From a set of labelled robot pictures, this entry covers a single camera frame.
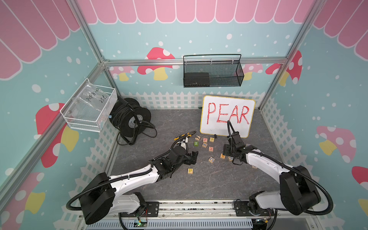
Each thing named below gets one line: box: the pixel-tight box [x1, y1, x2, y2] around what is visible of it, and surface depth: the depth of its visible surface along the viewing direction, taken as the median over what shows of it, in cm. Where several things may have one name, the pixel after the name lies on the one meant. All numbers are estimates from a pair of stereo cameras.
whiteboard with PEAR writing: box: [199, 95, 256, 139], surface depth 99 cm
